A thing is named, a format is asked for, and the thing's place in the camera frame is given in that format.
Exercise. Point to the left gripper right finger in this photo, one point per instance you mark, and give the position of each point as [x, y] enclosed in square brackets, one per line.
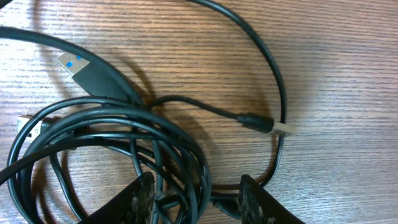
[257, 206]

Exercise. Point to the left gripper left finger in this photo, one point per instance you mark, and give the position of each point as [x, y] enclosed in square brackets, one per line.
[134, 204]

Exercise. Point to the black USB-A cable blue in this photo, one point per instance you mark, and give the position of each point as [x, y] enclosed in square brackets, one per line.
[113, 115]

